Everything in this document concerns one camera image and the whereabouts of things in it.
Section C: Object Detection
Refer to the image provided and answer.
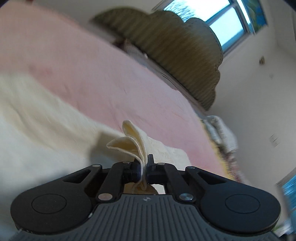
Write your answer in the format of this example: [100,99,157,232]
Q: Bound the cream white pants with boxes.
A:
[1,73,190,240]

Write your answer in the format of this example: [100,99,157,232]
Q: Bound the yellow patterned cloth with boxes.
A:
[201,118,249,184]

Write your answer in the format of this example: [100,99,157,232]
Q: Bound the grey white folded blanket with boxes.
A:
[203,115,238,153]

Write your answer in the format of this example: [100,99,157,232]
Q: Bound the green upholstered headboard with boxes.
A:
[91,8,223,110]

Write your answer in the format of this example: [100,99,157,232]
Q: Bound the pink floral bed sheet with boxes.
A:
[1,2,226,177]

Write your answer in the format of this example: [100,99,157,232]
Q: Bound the blue patterned curtain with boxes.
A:
[242,0,267,34]

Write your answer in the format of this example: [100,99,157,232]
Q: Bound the white wall socket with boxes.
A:
[269,134,280,147]

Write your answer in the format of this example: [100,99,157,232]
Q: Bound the window with white frame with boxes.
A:
[153,0,255,53]

